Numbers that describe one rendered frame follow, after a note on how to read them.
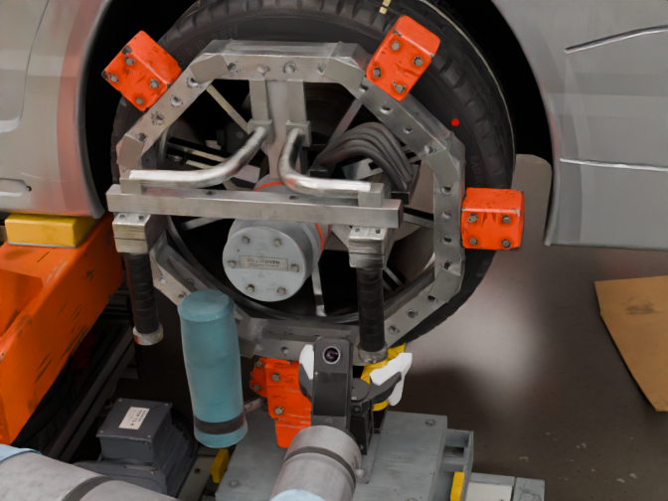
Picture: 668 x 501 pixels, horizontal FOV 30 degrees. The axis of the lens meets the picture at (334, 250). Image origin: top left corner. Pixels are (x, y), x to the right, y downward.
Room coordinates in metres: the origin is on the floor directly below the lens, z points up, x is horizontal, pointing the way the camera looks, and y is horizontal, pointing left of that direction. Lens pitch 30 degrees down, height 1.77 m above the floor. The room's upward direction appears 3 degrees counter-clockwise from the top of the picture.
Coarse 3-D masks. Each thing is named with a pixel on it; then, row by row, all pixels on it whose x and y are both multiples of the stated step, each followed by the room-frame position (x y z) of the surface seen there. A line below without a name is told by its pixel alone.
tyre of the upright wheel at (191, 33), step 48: (240, 0) 1.83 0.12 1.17; (288, 0) 1.80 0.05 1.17; (336, 0) 1.80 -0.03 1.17; (384, 0) 1.84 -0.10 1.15; (432, 0) 1.93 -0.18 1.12; (192, 48) 1.84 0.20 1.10; (480, 48) 1.91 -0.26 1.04; (432, 96) 1.75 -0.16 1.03; (480, 96) 1.77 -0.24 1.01; (480, 144) 1.73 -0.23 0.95
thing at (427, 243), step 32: (224, 96) 1.85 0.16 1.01; (192, 128) 2.02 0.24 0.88; (160, 160) 1.86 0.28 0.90; (192, 160) 1.87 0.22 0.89; (224, 160) 1.85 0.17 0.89; (256, 160) 1.86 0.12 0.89; (352, 160) 1.81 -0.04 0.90; (416, 160) 1.78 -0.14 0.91; (192, 224) 1.87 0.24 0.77; (224, 224) 1.98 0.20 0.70; (416, 224) 1.78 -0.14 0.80; (192, 256) 1.85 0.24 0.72; (320, 256) 1.83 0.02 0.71; (416, 256) 1.86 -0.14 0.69; (224, 288) 1.84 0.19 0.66; (320, 288) 1.82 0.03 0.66; (352, 288) 1.87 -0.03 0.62; (384, 288) 1.82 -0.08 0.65; (288, 320) 1.81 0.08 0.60; (320, 320) 1.80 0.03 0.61; (352, 320) 1.78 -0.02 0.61
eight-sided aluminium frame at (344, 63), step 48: (240, 48) 1.78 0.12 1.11; (288, 48) 1.76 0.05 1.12; (336, 48) 1.73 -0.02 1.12; (192, 96) 1.75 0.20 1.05; (384, 96) 1.68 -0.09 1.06; (144, 144) 1.77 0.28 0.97; (432, 144) 1.66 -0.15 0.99; (192, 288) 1.77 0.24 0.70; (432, 288) 1.66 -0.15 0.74; (240, 336) 1.74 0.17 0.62; (288, 336) 1.73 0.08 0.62; (336, 336) 1.75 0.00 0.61
